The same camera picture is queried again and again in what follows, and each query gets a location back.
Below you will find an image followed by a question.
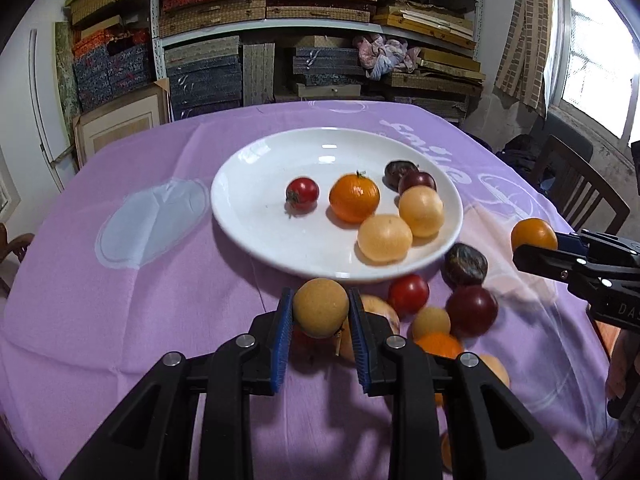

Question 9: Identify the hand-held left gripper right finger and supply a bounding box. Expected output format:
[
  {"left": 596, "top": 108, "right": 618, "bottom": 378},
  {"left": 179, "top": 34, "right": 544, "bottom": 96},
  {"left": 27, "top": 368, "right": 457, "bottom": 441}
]
[{"left": 348, "top": 287, "right": 582, "bottom": 480}]

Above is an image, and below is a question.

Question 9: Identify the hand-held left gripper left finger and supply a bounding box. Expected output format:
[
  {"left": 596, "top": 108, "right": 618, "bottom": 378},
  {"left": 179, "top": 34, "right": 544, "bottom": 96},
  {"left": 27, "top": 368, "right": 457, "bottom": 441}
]
[{"left": 60, "top": 287, "right": 295, "bottom": 480}]

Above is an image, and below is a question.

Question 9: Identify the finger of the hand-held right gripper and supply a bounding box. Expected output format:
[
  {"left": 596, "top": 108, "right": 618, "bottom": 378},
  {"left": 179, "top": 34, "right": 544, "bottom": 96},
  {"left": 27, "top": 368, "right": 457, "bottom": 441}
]
[
  {"left": 556, "top": 231, "right": 640, "bottom": 261},
  {"left": 512, "top": 244, "right": 608, "bottom": 294}
]

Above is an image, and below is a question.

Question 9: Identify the tan round fruit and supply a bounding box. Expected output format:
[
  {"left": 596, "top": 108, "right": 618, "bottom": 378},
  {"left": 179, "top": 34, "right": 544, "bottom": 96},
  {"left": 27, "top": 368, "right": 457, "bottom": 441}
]
[
  {"left": 411, "top": 306, "right": 452, "bottom": 339},
  {"left": 292, "top": 278, "right": 350, "bottom": 339}
]

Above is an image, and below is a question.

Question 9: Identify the orange mandarin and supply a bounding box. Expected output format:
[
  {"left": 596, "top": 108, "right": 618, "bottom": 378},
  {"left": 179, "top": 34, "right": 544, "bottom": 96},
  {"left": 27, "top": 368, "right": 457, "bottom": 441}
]
[
  {"left": 329, "top": 171, "right": 381, "bottom": 224},
  {"left": 415, "top": 332, "right": 466, "bottom": 360}
]

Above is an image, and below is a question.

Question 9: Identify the dark wrinkled passion fruit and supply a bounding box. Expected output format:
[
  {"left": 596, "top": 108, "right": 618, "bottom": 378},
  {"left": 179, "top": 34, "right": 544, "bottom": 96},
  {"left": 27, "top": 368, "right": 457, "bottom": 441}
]
[
  {"left": 442, "top": 243, "right": 488, "bottom": 289},
  {"left": 384, "top": 160, "right": 420, "bottom": 188}
]

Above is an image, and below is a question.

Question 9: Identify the dark red plum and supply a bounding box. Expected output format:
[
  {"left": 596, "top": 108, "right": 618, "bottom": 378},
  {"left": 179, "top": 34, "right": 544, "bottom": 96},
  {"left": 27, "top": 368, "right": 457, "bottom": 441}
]
[
  {"left": 445, "top": 285, "right": 499, "bottom": 338},
  {"left": 398, "top": 171, "right": 437, "bottom": 196}
]

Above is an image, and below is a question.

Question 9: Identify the white oval plate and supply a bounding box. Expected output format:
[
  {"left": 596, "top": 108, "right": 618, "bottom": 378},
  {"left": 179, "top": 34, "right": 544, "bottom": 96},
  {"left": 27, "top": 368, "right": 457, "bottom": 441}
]
[{"left": 210, "top": 127, "right": 464, "bottom": 282}]

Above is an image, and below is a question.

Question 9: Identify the person's right hand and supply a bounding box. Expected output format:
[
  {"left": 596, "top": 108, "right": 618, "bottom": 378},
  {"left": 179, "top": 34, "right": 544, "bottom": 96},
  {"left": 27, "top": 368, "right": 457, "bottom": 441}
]
[{"left": 606, "top": 332, "right": 640, "bottom": 400}]

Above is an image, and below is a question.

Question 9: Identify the dark wooden chair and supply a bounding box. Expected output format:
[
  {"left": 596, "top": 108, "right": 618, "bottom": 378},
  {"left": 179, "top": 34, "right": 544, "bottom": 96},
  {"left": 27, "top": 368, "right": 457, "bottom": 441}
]
[{"left": 530, "top": 135, "right": 631, "bottom": 236}]

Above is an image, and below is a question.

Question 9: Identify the dark cloth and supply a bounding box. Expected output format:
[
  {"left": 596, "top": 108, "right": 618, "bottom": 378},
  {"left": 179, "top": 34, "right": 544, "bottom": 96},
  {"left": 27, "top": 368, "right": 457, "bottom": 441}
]
[{"left": 495, "top": 135, "right": 556, "bottom": 196}]

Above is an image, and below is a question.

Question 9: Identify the bright window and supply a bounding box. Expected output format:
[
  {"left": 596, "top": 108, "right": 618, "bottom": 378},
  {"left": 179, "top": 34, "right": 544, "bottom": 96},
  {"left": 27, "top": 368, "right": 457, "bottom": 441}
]
[{"left": 545, "top": 0, "right": 640, "bottom": 141}]

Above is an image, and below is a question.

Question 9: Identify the beige checkered curtain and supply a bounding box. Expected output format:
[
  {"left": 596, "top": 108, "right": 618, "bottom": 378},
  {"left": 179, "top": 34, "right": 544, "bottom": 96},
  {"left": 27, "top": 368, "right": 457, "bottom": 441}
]
[{"left": 495, "top": 0, "right": 556, "bottom": 118}]

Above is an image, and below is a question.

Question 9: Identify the pink cloth bundle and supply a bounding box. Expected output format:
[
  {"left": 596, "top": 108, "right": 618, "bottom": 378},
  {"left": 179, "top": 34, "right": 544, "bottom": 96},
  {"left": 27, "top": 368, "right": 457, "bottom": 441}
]
[{"left": 352, "top": 34, "right": 422, "bottom": 80}]

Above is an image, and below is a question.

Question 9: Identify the stack of yellow flat boxes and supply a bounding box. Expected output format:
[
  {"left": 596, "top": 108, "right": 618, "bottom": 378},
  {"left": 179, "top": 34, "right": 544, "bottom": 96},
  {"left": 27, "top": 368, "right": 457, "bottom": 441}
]
[{"left": 372, "top": 5, "right": 486, "bottom": 96}]

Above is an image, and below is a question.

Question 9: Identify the beige framed picture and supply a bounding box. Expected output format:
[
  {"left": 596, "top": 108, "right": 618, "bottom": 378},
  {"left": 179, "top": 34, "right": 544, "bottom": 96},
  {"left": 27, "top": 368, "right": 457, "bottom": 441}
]
[{"left": 73, "top": 80, "right": 171, "bottom": 168}]

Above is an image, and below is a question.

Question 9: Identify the upright woven box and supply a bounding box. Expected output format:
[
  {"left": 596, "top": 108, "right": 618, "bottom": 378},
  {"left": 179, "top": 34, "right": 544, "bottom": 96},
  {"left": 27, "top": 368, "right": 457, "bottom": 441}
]
[{"left": 242, "top": 42, "right": 276, "bottom": 107}]

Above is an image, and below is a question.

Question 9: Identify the stack of dark blue boxes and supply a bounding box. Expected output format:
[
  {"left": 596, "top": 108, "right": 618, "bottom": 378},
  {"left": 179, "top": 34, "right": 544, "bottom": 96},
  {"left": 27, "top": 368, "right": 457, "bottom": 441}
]
[{"left": 164, "top": 37, "right": 244, "bottom": 116}]

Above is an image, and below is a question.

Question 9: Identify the stack of grey blue boxes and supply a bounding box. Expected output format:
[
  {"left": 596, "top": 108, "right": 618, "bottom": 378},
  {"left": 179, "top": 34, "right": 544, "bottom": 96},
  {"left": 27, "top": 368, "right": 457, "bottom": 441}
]
[{"left": 292, "top": 46, "right": 371, "bottom": 98}]

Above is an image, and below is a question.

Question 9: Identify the light wooden chair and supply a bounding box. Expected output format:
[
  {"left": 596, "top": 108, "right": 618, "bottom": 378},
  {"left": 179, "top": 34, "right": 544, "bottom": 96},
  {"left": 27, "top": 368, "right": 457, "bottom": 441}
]
[{"left": 0, "top": 222, "right": 36, "bottom": 296}]

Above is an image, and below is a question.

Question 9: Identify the stack of blue floral boxes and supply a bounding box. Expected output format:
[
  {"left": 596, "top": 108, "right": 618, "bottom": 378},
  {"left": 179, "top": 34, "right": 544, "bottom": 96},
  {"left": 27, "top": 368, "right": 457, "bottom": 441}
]
[{"left": 72, "top": 30, "right": 153, "bottom": 113}]

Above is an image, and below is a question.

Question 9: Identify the white board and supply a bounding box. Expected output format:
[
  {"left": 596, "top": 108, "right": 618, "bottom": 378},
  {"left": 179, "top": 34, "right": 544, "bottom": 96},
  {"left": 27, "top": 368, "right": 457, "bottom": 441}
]
[{"left": 27, "top": 30, "right": 66, "bottom": 193}]

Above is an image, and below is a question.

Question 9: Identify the white metal shelf rack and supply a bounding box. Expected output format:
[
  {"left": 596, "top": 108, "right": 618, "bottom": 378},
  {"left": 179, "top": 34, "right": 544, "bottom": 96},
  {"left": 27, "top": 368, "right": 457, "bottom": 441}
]
[{"left": 150, "top": 0, "right": 486, "bottom": 121}]

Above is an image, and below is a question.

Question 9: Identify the long woven straw box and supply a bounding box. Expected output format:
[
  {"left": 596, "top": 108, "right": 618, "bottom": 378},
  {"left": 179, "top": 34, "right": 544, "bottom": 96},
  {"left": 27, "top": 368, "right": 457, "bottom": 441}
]
[{"left": 159, "top": 0, "right": 267, "bottom": 38}]

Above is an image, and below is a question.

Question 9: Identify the green marbled board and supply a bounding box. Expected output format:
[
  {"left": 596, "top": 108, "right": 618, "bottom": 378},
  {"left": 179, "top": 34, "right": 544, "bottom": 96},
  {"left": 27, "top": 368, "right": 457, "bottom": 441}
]
[{"left": 54, "top": 22, "right": 83, "bottom": 121}]

